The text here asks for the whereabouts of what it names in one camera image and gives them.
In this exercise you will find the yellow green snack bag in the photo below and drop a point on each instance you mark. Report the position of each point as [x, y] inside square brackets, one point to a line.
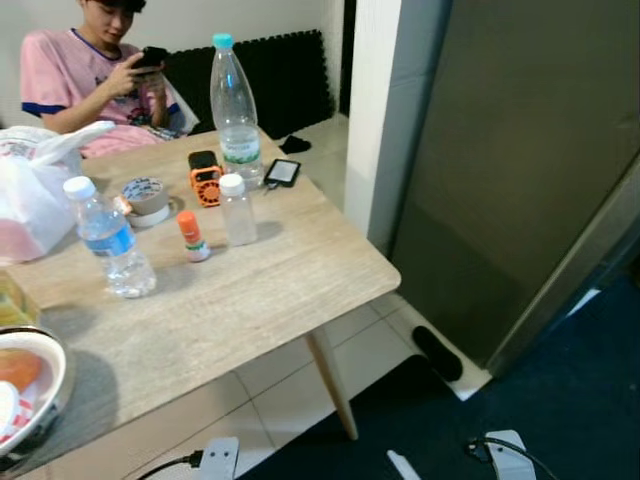
[12, 300]

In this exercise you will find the large bowl with food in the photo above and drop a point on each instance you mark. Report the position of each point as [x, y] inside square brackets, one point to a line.
[30, 400]

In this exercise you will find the black phone in hands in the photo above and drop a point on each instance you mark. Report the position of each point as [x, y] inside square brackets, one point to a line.
[152, 57]

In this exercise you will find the small bottle orange cap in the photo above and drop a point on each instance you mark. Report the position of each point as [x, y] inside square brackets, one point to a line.
[190, 232]

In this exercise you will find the dark floor mat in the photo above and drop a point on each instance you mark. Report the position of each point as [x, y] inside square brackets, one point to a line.
[560, 400]

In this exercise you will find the white plastic shopping bag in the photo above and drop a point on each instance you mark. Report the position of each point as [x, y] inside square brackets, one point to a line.
[30, 200]

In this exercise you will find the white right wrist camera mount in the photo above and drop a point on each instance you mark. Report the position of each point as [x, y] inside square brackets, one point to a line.
[510, 460]

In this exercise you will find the clear bottle white cap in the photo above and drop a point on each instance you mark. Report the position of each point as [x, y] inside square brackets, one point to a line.
[238, 215]

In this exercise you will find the water bottle blue label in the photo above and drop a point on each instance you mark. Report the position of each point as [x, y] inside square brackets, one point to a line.
[112, 245]

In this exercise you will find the clear water bottle teal cap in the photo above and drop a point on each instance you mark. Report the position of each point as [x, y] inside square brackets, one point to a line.
[237, 120]

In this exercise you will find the grey tape roll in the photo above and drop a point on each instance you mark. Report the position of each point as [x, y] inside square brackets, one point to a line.
[145, 195]

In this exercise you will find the grey fridge cabinet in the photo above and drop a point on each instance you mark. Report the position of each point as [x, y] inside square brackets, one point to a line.
[520, 150]

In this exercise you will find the black slipper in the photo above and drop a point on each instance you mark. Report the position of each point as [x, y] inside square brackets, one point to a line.
[295, 145]

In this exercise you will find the orange and black device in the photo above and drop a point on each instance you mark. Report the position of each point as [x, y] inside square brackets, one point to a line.
[205, 185]

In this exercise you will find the person in pink shirt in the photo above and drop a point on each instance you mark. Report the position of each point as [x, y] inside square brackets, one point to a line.
[65, 75]

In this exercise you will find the black foam wall mat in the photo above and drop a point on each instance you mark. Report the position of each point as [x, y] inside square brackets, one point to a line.
[290, 85]

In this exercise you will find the black oval object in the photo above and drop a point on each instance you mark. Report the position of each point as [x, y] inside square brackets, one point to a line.
[438, 353]

